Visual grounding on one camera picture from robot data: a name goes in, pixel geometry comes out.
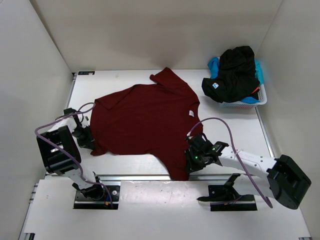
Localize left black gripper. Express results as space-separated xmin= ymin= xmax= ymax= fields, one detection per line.
xmin=71 ymin=124 xmax=96 ymax=150

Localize dark red t shirt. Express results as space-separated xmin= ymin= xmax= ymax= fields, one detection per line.
xmin=90 ymin=68 xmax=203 ymax=181

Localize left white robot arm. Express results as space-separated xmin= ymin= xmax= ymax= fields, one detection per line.
xmin=34 ymin=108 xmax=107 ymax=201

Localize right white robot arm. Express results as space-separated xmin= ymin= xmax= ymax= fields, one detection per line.
xmin=185 ymin=133 xmax=312 ymax=210

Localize black label sticker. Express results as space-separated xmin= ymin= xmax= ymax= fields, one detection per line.
xmin=77 ymin=71 xmax=95 ymax=76

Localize black t shirt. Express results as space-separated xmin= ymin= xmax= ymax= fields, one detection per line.
xmin=201 ymin=46 xmax=260 ymax=103

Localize white plastic laundry basket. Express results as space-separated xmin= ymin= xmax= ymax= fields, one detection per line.
xmin=219 ymin=83 xmax=268 ymax=111

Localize blue t shirt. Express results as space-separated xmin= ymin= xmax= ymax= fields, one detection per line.
xmin=207 ymin=57 xmax=264 ymax=104

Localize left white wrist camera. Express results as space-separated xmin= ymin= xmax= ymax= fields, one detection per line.
xmin=78 ymin=113 xmax=90 ymax=128

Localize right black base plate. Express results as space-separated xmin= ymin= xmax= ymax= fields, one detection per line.
xmin=196 ymin=181 xmax=258 ymax=212

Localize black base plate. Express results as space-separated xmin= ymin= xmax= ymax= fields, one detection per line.
xmin=196 ymin=181 xmax=258 ymax=212
xmin=72 ymin=181 xmax=121 ymax=210

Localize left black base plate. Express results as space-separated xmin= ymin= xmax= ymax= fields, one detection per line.
xmin=72 ymin=181 xmax=121 ymax=210

